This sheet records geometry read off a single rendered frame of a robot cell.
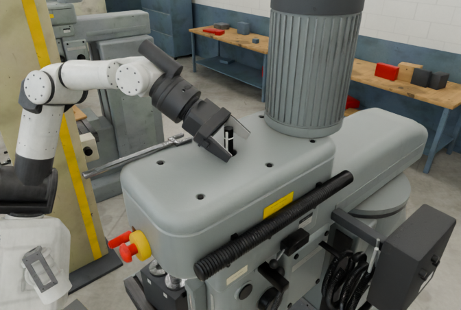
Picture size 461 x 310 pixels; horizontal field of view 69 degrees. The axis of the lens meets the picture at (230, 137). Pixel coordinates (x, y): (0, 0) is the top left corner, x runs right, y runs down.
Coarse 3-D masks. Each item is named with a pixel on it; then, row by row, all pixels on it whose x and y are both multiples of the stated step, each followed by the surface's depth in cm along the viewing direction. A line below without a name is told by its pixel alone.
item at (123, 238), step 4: (124, 232) 78; (128, 232) 78; (120, 236) 77; (124, 236) 77; (128, 236) 77; (112, 240) 76; (116, 240) 76; (120, 240) 76; (124, 240) 77; (128, 240) 77; (108, 244) 75; (112, 244) 75; (116, 244) 76; (120, 244) 76; (112, 248) 75
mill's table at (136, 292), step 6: (132, 276) 162; (138, 276) 161; (126, 282) 158; (132, 282) 158; (138, 282) 161; (126, 288) 160; (132, 288) 155; (138, 288) 155; (132, 294) 153; (138, 294) 153; (144, 294) 153; (132, 300) 157; (138, 300) 150; (144, 300) 150; (138, 306) 152; (144, 306) 148; (150, 306) 148
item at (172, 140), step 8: (176, 136) 79; (160, 144) 76; (168, 144) 76; (176, 144) 76; (136, 152) 73; (144, 152) 73; (152, 152) 74; (120, 160) 70; (128, 160) 70; (96, 168) 68; (104, 168) 68; (112, 168) 69; (88, 176) 66
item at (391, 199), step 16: (400, 176) 123; (384, 192) 115; (400, 192) 115; (368, 208) 107; (384, 208) 107; (400, 208) 111; (336, 224) 108; (368, 224) 106; (384, 224) 111; (400, 224) 118; (336, 240) 109; (352, 240) 104; (368, 256) 112; (320, 288) 124; (368, 288) 124; (320, 304) 126
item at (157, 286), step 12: (156, 264) 143; (144, 276) 141; (156, 276) 138; (168, 276) 137; (144, 288) 146; (156, 288) 137; (168, 288) 133; (180, 288) 133; (156, 300) 142; (168, 300) 134; (180, 300) 133
